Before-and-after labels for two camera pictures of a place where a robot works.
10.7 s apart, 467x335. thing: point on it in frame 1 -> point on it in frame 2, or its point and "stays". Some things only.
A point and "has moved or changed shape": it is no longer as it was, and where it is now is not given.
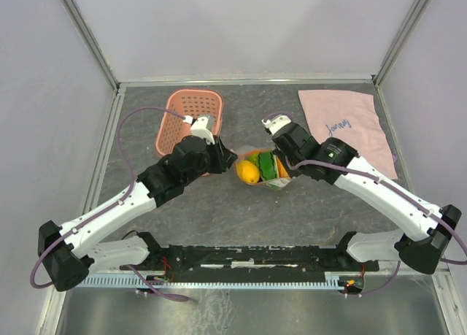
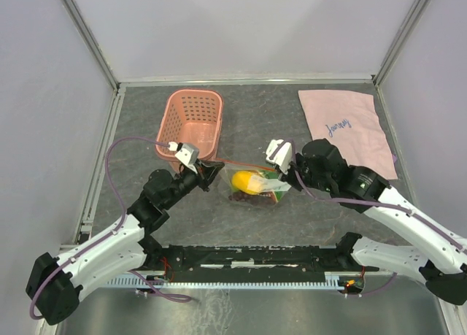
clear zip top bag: [262, 167] has moved or changed shape
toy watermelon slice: [269, 166] -> [270, 194]
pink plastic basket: [193, 102] stays
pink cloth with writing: [352, 117] stays
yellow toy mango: [248, 171] -> [249, 182]
